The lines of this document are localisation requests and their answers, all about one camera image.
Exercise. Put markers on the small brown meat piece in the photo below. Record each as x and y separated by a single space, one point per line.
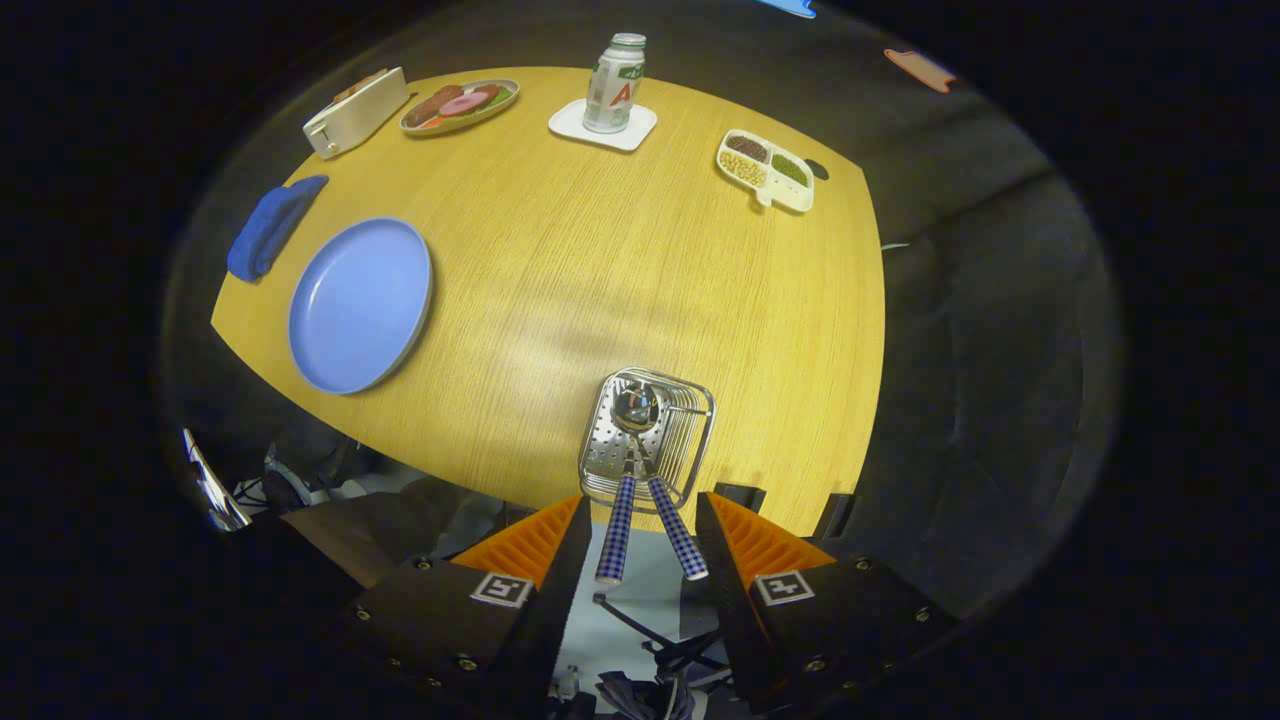
485 92

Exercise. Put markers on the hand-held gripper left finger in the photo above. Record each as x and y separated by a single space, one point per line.
560 610

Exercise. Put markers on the folded blue towel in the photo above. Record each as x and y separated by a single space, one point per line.
265 230

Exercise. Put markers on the black round table grommet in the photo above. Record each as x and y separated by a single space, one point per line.
817 169

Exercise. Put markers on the white square coaster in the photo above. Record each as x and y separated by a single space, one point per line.
570 125

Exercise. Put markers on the blue round plate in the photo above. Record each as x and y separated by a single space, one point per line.
360 310

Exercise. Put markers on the green lettuce leaf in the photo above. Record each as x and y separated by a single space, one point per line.
502 99

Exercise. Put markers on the brown toast slice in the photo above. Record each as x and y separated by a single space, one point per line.
372 79
348 92

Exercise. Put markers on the white divided bean dish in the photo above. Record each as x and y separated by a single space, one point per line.
765 170

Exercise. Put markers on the person's brown trouser leg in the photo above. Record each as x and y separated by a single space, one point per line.
370 540

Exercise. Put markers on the white toaster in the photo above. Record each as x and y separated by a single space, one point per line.
360 120

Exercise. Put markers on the large brown meat piece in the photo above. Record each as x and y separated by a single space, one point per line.
430 105

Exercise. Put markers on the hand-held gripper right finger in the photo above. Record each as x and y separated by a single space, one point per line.
730 610

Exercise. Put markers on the black backdrop cloth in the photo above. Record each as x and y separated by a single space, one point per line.
1000 350

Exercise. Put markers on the white green-capped drink bottle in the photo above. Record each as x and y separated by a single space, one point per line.
612 90

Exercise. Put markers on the grey food plate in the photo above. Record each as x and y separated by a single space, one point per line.
415 125

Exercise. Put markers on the pink ham slice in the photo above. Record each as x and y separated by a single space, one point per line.
462 104

